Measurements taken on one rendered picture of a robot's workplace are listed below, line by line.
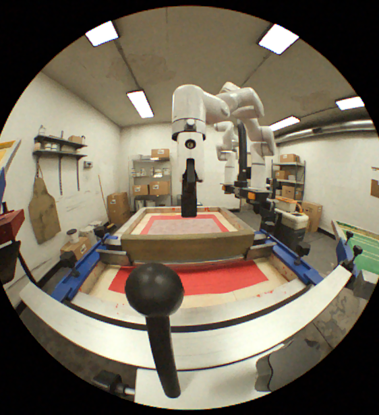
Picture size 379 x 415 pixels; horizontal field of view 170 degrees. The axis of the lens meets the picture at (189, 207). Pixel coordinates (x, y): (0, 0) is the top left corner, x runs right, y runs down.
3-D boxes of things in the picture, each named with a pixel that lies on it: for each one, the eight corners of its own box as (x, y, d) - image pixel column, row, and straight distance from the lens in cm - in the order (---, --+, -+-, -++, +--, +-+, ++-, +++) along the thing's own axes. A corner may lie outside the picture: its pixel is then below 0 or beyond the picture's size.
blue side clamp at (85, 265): (110, 248, 55) (106, 233, 52) (121, 249, 53) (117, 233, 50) (68, 307, 40) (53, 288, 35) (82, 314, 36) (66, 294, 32)
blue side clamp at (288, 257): (249, 244, 55) (251, 229, 52) (258, 243, 57) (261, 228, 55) (297, 298, 39) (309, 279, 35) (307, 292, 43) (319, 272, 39)
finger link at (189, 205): (199, 185, 23) (198, 221, 24) (197, 184, 26) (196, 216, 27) (181, 185, 22) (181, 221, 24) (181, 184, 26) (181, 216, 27)
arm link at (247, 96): (240, 118, 77) (266, 115, 74) (228, 130, 58) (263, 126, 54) (230, 91, 76) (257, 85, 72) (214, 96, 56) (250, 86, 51)
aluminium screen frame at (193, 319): (142, 212, 95) (142, 207, 94) (222, 210, 96) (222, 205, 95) (68, 306, 38) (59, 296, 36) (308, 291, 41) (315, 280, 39)
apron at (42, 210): (60, 230, 245) (50, 164, 239) (62, 230, 239) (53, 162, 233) (37, 244, 221) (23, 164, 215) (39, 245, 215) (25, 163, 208)
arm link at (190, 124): (210, 116, 26) (211, 129, 25) (202, 131, 34) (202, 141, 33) (170, 115, 26) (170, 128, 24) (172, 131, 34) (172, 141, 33)
